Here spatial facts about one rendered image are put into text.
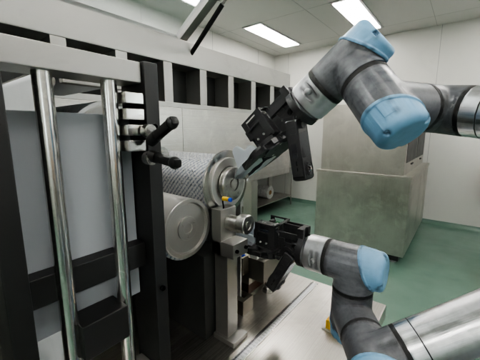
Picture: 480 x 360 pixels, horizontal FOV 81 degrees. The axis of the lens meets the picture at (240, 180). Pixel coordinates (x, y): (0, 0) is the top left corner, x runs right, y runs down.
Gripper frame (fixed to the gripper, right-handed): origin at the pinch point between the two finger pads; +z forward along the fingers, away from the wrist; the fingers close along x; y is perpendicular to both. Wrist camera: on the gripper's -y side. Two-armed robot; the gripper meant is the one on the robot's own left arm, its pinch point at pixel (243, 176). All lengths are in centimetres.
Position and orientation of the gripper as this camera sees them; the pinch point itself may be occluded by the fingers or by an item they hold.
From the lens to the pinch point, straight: 62.2
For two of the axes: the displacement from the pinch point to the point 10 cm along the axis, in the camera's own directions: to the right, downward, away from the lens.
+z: -6.0, 5.5, 5.8
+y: -5.0, -8.2, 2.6
